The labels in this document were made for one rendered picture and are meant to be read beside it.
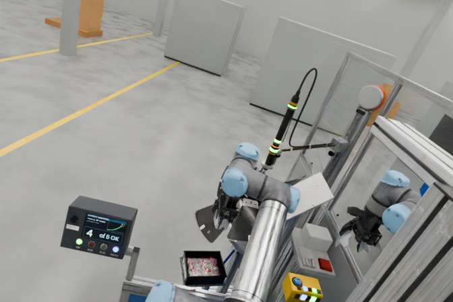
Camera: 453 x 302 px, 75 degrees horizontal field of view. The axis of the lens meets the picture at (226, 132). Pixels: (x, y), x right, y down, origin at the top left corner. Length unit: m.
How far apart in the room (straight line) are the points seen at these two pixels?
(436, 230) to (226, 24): 8.13
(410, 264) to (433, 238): 0.06
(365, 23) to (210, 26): 7.30
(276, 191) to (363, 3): 13.15
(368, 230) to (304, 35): 5.91
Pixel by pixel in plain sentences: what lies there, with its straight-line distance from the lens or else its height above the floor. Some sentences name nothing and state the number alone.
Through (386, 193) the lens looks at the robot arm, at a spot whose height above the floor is 1.77.
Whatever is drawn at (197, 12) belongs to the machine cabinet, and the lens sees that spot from 8.63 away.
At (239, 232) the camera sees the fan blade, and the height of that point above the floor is 1.15.
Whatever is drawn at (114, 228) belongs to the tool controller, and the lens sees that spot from 1.37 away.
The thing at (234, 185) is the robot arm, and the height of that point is 1.74.
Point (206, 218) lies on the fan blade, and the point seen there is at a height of 0.98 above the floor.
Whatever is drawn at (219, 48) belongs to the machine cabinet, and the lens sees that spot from 8.56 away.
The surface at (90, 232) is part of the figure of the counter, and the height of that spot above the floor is 1.16.
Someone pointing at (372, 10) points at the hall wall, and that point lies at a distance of 13.90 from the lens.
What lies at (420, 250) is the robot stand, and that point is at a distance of 0.56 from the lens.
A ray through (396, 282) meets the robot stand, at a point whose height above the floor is 1.87.
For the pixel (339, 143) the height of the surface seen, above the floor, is 1.57.
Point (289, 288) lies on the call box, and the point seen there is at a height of 1.05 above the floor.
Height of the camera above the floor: 2.19
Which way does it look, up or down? 24 degrees down
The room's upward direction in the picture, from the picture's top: 19 degrees clockwise
